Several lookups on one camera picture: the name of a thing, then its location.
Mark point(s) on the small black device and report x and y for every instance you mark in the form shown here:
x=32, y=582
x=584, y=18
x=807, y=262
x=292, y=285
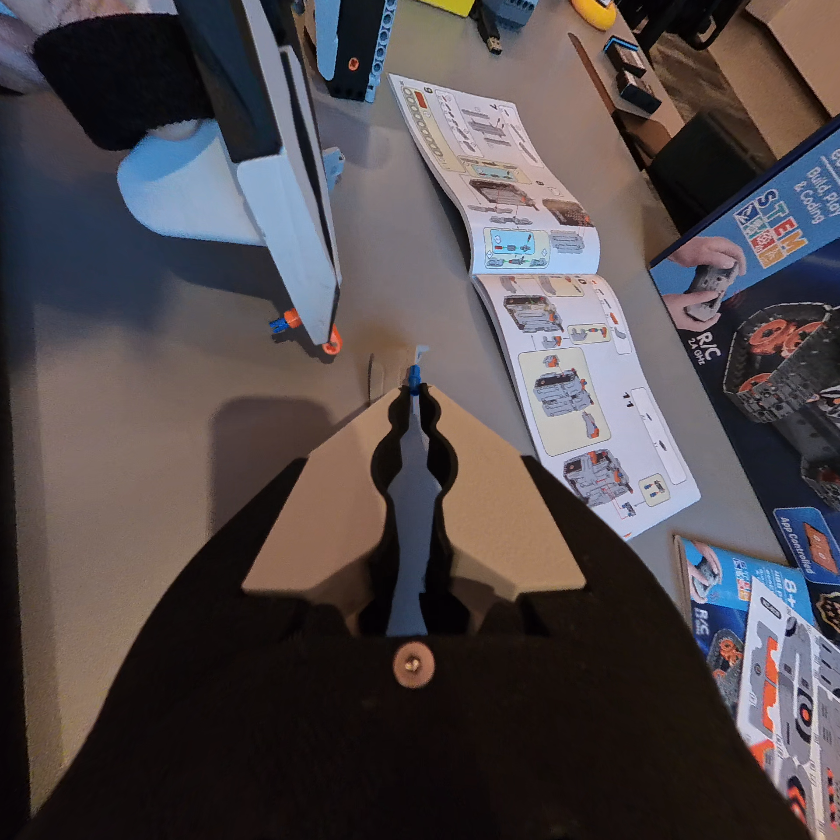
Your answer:
x=627, y=59
x=640, y=95

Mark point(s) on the grey motor block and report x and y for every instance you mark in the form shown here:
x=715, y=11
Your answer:
x=525, y=13

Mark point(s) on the yellow storage bin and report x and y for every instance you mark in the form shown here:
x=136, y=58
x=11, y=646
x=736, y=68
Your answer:
x=453, y=6

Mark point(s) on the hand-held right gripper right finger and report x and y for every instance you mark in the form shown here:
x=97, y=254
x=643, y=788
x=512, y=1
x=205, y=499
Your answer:
x=505, y=525

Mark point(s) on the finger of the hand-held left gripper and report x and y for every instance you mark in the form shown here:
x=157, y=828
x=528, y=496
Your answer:
x=295, y=262

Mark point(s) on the person's left hand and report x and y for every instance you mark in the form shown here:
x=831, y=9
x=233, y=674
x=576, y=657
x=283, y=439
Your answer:
x=16, y=52

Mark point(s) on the black grey toy robot chassis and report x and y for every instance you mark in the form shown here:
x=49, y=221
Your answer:
x=354, y=65

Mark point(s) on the blue robot kit box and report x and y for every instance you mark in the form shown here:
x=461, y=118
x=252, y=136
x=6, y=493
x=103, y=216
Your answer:
x=787, y=394

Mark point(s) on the black cube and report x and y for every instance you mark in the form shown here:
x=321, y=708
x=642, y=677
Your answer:
x=709, y=170

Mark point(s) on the grey desk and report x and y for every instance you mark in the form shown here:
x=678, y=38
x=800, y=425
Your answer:
x=164, y=394

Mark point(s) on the beige cardboard box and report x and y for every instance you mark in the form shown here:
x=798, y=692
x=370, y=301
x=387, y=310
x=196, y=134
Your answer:
x=787, y=79

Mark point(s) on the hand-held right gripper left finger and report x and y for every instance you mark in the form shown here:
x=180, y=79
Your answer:
x=328, y=525

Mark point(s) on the orange angle connector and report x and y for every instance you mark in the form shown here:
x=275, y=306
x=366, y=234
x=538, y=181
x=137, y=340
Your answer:
x=331, y=341

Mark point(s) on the open instruction booklet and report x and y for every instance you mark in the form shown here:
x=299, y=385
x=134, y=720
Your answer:
x=577, y=367

